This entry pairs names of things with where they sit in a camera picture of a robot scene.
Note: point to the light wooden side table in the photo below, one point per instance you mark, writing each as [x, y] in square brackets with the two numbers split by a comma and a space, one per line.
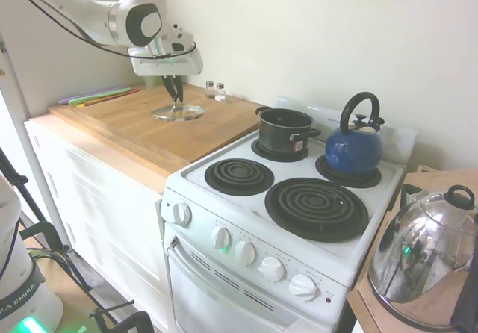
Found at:
[373, 310]

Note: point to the black white wrist camera box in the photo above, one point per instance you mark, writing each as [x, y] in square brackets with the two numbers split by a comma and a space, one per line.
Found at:
[181, 42]

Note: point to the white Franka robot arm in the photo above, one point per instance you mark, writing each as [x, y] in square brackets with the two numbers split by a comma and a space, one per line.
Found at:
[86, 10]

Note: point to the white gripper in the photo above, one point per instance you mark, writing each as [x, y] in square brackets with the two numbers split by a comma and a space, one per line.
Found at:
[168, 66]

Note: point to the large black coil burner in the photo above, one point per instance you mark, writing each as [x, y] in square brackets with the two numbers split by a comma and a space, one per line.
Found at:
[316, 209]

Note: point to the small black coil burner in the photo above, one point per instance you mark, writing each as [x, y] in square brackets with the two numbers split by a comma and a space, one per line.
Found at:
[373, 178]
[239, 176]
[302, 154]

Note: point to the white stove knob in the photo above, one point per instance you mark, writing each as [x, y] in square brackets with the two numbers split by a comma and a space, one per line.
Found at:
[182, 213]
[245, 252]
[303, 287]
[221, 237]
[272, 269]

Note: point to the pale green container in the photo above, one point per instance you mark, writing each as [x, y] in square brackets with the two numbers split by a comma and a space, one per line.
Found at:
[152, 82]

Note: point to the large wooden butcher block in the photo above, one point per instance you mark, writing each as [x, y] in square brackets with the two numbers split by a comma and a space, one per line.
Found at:
[123, 124]

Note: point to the purple cutting mat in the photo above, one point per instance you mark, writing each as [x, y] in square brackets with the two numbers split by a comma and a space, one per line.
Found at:
[74, 98]

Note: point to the black camera stand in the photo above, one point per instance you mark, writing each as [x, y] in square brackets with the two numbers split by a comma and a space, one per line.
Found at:
[18, 183]

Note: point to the white electric stove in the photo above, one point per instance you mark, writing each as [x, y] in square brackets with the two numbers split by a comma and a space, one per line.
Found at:
[239, 284]

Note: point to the glass shaker silver cap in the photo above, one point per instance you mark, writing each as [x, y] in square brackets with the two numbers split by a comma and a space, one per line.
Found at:
[220, 92]
[209, 89]

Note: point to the green cutting mat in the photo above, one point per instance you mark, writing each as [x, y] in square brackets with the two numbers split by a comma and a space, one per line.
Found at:
[87, 99]

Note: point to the black cooking pot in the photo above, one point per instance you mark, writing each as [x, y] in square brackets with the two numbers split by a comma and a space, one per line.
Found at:
[284, 131]

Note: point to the shiny silver kettle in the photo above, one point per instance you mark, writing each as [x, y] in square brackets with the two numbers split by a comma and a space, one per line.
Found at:
[422, 258]

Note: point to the white kitchen cabinet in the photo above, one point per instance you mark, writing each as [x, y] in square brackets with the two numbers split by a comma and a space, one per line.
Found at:
[104, 213]

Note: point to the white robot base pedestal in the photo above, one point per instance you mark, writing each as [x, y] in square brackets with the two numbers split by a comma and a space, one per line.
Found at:
[22, 284]

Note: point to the orange cutting mat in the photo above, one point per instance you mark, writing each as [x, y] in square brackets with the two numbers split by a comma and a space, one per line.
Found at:
[95, 101]

